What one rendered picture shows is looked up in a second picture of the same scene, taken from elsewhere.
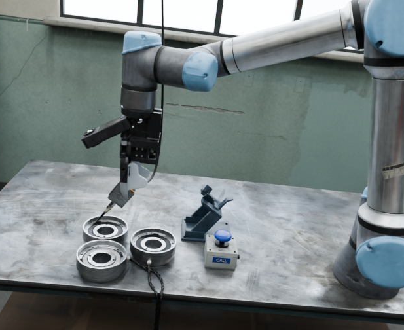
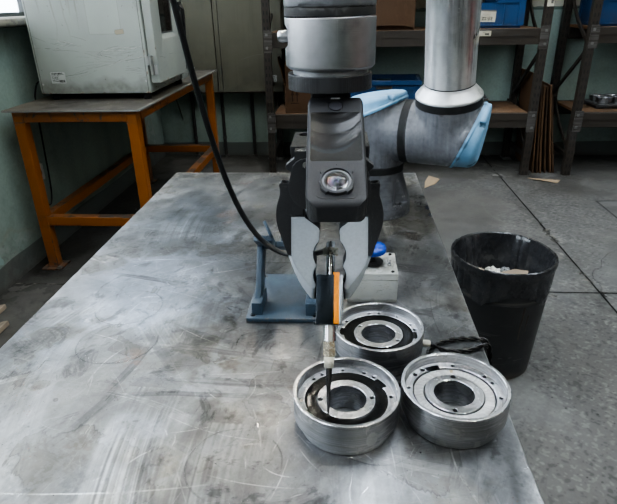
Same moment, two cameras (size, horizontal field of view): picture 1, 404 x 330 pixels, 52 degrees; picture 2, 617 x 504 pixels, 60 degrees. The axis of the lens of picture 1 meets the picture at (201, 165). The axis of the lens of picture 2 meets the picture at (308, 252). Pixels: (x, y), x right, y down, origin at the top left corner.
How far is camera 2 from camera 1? 105 cm
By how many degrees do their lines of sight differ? 74
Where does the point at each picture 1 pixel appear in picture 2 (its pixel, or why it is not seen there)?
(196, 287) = (448, 310)
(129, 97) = (372, 37)
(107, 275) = (497, 386)
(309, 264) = not seen: hidden behind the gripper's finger
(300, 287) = (409, 241)
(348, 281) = (396, 211)
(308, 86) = not seen: outside the picture
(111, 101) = not seen: outside the picture
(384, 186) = (473, 57)
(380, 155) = (471, 22)
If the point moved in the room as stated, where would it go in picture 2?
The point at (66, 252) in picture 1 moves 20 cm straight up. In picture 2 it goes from (412, 484) to (429, 283)
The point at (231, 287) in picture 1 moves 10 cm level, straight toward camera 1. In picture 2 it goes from (434, 284) to (505, 291)
